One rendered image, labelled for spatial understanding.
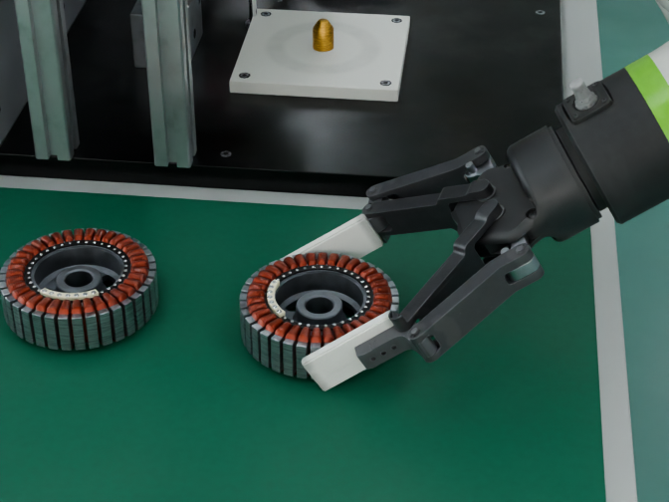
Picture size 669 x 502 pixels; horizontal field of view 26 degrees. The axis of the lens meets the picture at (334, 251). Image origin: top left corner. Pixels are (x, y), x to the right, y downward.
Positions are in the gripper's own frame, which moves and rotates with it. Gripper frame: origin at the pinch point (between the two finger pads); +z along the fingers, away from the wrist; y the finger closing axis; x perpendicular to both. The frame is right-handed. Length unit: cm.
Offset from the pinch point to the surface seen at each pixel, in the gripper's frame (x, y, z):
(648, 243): 102, -112, -22
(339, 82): 1.9, -31.4, -5.3
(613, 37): 110, -188, -37
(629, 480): 10.6, 17.2, -13.7
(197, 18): -5.3, -43.0, 4.2
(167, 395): -3.8, 5.2, 11.0
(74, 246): -9.6, -8.8, 14.6
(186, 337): -3.0, -1.0, 9.6
